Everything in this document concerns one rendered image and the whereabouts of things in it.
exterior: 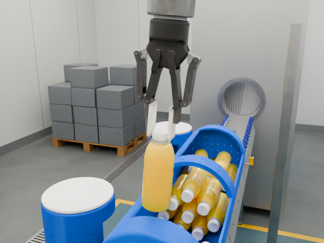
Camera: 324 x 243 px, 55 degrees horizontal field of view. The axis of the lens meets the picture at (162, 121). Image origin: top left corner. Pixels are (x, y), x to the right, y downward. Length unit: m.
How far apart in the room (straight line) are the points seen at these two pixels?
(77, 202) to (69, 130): 3.51
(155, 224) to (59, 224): 0.57
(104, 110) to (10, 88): 1.37
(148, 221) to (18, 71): 4.34
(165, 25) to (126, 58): 5.73
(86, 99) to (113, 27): 2.36
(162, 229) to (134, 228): 0.06
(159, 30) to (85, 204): 0.80
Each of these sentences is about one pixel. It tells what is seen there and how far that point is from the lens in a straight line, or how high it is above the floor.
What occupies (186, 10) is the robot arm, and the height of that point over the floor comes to 1.68.
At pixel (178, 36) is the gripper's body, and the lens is 0.58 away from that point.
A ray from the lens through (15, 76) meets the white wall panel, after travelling 4.89.
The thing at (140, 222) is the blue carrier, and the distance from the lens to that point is 0.73.
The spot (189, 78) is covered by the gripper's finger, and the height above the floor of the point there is 1.56.
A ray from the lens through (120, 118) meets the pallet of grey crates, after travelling 4.19.
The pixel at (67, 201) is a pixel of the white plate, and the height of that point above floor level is 1.04.
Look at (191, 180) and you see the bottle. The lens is 1.06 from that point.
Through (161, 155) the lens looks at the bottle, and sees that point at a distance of 0.64.
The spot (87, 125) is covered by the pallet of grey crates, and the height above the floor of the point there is 0.40.
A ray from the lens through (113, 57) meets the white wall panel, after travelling 6.42.
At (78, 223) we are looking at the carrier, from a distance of 1.20.
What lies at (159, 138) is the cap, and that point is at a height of 1.44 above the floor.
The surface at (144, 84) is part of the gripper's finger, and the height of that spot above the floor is 1.54.
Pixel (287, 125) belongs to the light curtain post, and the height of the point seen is 1.11.
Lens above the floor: 1.64
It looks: 16 degrees down
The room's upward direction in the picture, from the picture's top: straight up
